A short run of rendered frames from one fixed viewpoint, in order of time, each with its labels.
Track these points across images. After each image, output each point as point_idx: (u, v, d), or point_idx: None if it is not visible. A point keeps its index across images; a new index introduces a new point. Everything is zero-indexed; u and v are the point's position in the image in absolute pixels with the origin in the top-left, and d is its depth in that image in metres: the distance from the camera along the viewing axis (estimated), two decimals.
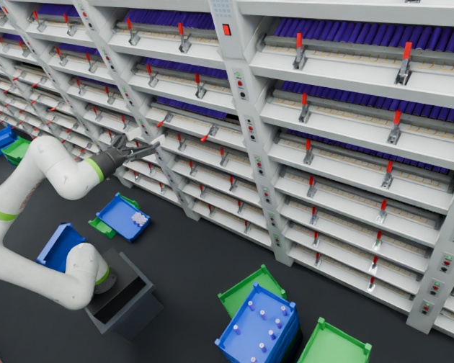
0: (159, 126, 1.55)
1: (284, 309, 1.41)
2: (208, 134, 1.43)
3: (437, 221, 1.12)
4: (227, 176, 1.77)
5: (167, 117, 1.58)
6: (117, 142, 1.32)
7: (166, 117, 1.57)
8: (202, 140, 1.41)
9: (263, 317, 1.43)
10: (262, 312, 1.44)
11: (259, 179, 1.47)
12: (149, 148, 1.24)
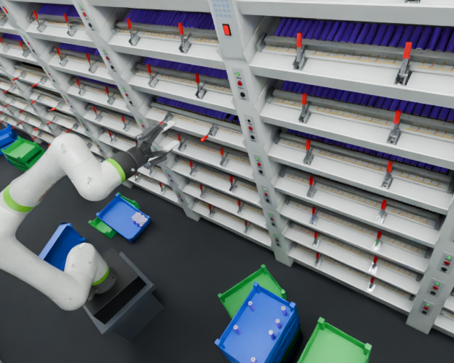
0: None
1: (284, 309, 1.41)
2: (208, 134, 1.43)
3: (437, 221, 1.12)
4: (227, 176, 1.77)
5: (167, 117, 1.58)
6: (150, 132, 1.22)
7: (166, 117, 1.57)
8: (202, 140, 1.41)
9: (230, 115, 1.44)
10: (233, 117, 1.43)
11: (259, 179, 1.47)
12: (163, 158, 1.31)
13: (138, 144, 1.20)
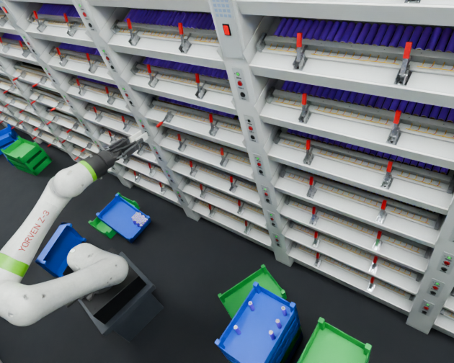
0: (159, 126, 1.55)
1: (284, 309, 1.41)
2: (212, 124, 1.43)
3: (437, 221, 1.12)
4: (227, 176, 1.77)
5: (167, 117, 1.58)
6: (117, 144, 1.46)
7: (166, 117, 1.57)
8: (210, 116, 1.40)
9: None
10: None
11: (259, 179, 1.47)
12: (134, 145, 1.42)
13: None
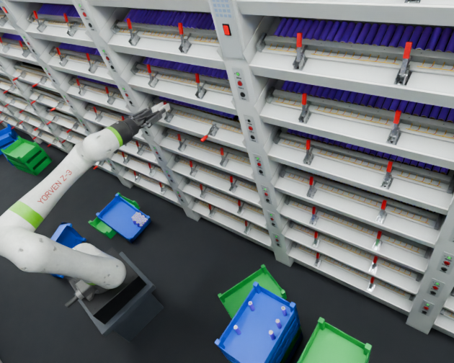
0: (165, 104, 1.54)
1: (284, 309, 1.41)
2: (208, 134, 1.43)
3: (437, 221, 1.12)
4: (227, 176, 1.77)
5: (168, 116, 1.58)
6: (140, 114, 1.51)
7: (168, 115, 1.58)
8: (202, 140, 1.41)
9: None
10: (234, 114, 1.43)
11: (259, 179, 1.47)
12: (157, 114, 1.47)
13: None
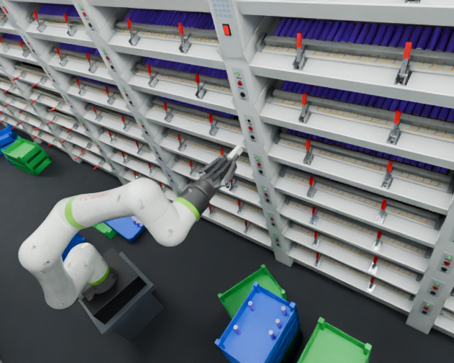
0: (165, 104, 1.54)
1: (284, 309, 1.41)
2: (212, 124, 1.43)
3: (437, 221, 1.12)
4: None
5: (168, 116, 1.58)
6: (212, 166, 1.17)
7: (168, 115, 1.58)
8: (210, 116, 1.40)
9: None
10: None
11: (259, 179, 1.47)
12: (232, 165, 1.15)
13: (200, 178, 1.15)
